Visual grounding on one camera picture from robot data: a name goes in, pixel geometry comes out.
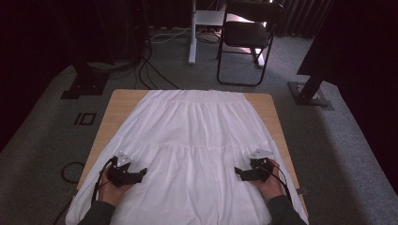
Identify white desk frame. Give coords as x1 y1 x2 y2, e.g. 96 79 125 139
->
188 0 267 68

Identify left hand-held gripper black cable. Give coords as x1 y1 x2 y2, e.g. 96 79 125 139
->
91 157 115 204

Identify white floor cable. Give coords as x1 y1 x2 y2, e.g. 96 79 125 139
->
149 27 192 44

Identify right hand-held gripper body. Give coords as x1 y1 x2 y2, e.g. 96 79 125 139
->
248 149 276 182

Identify black folding chair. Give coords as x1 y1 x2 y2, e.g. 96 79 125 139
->
216 0 285 88

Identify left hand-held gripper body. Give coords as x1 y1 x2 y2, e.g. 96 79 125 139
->
107 151 132 188

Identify dark curtain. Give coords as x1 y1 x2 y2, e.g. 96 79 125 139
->
275 0 334 39

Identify right hand-held gripper black cable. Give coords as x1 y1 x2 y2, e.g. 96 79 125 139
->
266 165 294 204

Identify black floor cables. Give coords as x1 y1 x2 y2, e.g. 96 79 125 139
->
134 46 182 92

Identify white skirt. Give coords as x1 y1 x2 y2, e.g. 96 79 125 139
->
65 89 309 225

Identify hand-held gripper black cable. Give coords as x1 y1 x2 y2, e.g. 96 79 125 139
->
266 165 294 204
91 157 115 204

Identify person's left hand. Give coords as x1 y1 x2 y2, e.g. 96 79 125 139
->
98 167 134 206

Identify black stand with flat base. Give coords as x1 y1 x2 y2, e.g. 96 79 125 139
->
60 62 111 100

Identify person's right hand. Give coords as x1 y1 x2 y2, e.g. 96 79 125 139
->
253 159 284 201

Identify black slanted stand with base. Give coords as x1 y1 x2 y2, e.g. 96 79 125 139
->
287 71 334 111

